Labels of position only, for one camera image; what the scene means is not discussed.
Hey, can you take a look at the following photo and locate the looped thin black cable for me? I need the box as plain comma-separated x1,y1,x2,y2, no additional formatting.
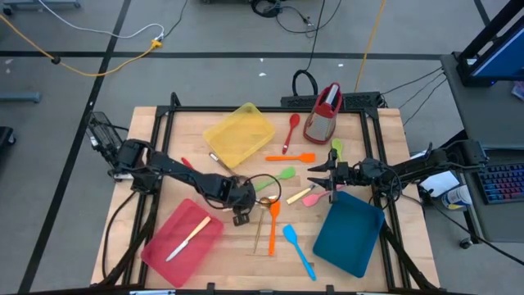
274,0,344,39

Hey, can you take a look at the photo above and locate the red silicone spoon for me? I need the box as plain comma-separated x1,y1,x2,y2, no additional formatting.
281,113,301,156

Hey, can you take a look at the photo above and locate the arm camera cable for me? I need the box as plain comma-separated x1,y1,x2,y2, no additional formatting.
243,173,283,208
368,163,405,206

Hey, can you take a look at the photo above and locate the blue plastic tray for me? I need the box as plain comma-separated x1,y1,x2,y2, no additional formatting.
312,190,386,279

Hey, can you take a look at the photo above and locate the right wrist camera housing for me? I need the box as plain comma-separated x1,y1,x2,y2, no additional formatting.
337,162,354,184

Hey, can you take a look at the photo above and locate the black perforated control box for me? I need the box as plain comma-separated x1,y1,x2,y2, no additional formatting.
280,91,382,111

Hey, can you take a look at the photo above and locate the black chair base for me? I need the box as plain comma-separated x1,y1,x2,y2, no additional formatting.
0,125,17,148

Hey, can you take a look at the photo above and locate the short orange silicone spatula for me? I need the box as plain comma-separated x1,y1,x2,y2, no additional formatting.
264,152,317,164

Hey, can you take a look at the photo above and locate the long orange silicone spatula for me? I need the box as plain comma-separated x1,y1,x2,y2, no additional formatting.
268,199,282,257

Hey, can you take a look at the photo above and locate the knife with cream handle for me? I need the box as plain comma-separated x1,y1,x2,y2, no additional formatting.
165,216,212,263
285,184,318,206

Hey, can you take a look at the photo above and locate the thin black desk cable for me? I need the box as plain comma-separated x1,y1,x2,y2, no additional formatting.
397,71,447,110
402,77,449,127
379,66,445,97

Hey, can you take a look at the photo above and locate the grey floor bar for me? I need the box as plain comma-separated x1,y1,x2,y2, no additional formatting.
0,91,43,104

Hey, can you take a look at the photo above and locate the red-pink translucent plastic tray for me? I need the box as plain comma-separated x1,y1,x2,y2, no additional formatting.
140,198,225,289

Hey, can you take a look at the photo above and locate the computer monitor on stand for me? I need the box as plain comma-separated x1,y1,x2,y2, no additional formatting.
456,0,524,88

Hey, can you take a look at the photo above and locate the black arm base cable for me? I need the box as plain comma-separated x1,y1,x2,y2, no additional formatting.
101,190,138,282

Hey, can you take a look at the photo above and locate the black cable bundle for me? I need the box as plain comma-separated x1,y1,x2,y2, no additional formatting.
249,0,284,19

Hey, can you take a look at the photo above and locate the blue silicone spatula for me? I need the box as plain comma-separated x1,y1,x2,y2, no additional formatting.
282,223,318,282

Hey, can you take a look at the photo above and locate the black mesh box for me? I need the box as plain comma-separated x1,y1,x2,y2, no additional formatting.
84,111,126,169

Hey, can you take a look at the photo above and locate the yellow translucent plastic tray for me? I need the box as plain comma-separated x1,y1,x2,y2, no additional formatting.
202,102,277,170

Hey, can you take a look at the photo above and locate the light green silicone spoon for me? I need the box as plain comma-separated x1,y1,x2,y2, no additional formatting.
330,138,344,163

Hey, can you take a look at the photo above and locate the thin black floor cable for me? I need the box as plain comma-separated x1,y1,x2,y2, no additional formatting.
162,0,189,40

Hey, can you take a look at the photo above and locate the black drop cable with coil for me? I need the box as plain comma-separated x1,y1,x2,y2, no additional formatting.
291,0,328,98

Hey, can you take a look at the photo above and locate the white floor cable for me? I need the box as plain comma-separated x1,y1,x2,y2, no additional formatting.
37,0,166,41

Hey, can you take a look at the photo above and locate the grey cart base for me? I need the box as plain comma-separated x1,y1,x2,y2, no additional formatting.
0,0,82,16

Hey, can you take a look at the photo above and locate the left wrist camera housing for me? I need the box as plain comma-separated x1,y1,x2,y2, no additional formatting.
235,186,255,211

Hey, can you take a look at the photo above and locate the white and blue canister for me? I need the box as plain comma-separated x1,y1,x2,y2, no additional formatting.
440,184,473,211

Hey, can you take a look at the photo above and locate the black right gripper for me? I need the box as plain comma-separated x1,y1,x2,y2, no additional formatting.
306,148,364,205

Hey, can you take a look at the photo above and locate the grey keyboard desk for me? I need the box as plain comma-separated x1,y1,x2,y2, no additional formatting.
454,148,524,243

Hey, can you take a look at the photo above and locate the metal box grater red handle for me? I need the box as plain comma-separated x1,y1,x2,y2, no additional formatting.
302,81,344,145

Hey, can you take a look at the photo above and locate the yellow extension cable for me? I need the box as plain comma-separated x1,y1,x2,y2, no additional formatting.
0,14,164,78

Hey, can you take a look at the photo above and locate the white paper sheet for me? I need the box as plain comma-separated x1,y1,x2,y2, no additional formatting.
418,169,461,199

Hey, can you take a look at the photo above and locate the backlit keyboard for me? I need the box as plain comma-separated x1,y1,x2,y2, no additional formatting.
476,162,524,206

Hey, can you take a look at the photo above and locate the pink silicone spatula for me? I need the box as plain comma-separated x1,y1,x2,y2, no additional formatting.
301,184,347,208

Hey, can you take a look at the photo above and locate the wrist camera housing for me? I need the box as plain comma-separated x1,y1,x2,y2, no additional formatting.
337,162,354,184
235,186,255,211

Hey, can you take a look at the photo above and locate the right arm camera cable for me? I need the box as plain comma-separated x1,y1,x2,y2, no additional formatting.
368,163,405,206

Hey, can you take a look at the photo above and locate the yellow drop cable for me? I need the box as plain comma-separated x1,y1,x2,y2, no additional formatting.
354,0,388,93

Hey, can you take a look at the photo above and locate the green silicone spatula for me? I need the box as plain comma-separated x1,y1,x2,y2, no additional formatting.
253,166,296,193

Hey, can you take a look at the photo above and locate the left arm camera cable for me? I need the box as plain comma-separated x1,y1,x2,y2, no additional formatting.
243,173,283,208

